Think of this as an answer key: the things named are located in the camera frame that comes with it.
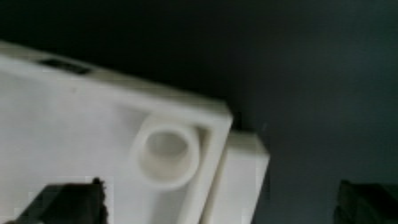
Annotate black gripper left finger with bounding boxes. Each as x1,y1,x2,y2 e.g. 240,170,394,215
14,178,108,224

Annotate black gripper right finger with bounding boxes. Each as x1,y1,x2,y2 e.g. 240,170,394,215
332,180,398,224

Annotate white square tabletop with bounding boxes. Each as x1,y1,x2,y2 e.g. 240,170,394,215
0,41,232,224

